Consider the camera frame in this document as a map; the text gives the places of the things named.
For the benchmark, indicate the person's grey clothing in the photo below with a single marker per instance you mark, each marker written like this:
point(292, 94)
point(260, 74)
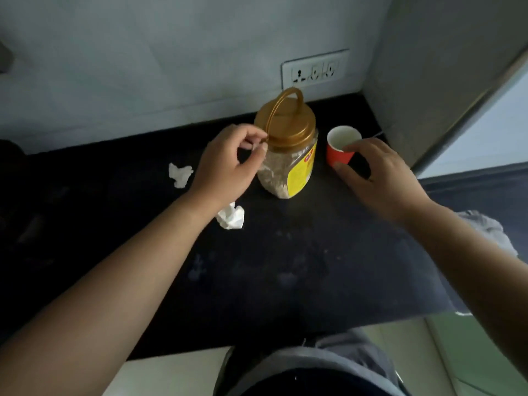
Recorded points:
point(313, 362)

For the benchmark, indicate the white wall socket plate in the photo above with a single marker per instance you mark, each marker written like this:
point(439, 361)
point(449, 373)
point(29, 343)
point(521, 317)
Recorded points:
point(315, 70)

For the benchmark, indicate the metal frame strip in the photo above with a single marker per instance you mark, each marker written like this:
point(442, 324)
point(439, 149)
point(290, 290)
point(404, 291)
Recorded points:
point(470, 111)

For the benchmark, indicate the red paper cup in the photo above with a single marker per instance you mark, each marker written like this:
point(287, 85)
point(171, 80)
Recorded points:
point(336, 148)

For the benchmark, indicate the clear plastic jar yellow label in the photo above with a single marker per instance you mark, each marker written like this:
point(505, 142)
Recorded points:
point(284, 171)

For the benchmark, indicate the grey cloth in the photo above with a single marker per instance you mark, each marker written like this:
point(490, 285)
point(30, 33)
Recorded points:
point(491, 233)

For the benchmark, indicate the person's left forearm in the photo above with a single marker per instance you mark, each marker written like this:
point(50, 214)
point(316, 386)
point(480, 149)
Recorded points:
point(107, 296)

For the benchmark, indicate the thin pale stick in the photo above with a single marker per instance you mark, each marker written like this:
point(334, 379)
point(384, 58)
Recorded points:
point(375, 134)

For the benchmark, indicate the crumpled white tissue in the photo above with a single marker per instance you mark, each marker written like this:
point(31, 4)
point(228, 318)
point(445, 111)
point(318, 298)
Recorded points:
point(231, 217)
point(180, 175)

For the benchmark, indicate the person's right thumb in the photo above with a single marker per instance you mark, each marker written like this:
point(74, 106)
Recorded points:
point(348, 175)

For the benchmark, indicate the person's left hand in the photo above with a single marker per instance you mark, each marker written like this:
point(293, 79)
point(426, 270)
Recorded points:
point(218, 169)

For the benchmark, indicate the person's right hand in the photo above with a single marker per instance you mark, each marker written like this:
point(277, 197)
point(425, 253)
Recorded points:
point(392, 185)

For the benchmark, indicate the person's right forearm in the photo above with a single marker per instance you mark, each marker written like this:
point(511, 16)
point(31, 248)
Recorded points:
point(478, 272)

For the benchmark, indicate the person's left thumb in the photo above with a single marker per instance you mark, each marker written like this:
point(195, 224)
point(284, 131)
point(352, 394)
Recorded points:
point(258, 160)

